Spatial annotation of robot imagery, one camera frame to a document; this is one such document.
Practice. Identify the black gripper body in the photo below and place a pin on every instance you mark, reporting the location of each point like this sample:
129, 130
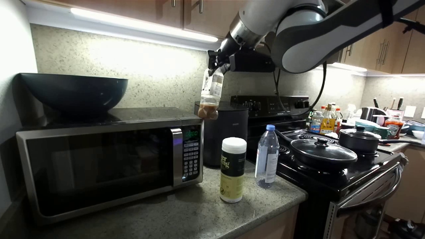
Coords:
220, 58

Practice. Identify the bottle with brown liquid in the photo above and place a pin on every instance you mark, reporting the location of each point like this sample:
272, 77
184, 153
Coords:
210, 94

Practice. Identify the clear plastic bottle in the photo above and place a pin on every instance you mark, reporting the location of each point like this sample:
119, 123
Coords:
268, 157

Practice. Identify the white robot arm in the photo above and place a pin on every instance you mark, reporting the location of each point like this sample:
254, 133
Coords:
306, 34

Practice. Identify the yellow oil bottle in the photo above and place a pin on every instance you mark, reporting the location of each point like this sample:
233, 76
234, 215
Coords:
329, 119

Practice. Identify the black air fryer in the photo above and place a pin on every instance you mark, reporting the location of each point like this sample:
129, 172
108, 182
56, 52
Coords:
232, 121

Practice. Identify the white yellow canister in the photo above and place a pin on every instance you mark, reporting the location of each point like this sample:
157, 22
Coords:
233, 168

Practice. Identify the black pan with glass lid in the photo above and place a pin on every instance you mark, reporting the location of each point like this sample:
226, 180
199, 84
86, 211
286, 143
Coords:
318, 153

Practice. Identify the dark blue bowl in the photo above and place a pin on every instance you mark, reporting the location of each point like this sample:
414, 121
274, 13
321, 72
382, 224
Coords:
76, 95

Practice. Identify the small black pot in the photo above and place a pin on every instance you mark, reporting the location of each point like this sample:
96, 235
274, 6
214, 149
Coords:
359, 139

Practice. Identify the stainless steel microwave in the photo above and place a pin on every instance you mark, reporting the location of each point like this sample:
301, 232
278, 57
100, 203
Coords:
76, 167

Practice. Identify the black electric stove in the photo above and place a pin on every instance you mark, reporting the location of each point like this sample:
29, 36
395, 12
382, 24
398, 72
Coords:
346, 191

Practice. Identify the wooden upper cabinets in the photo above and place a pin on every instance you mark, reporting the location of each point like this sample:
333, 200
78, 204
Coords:
157, 12

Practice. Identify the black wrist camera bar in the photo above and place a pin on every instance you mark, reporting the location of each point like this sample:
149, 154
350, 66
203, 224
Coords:
250, 61

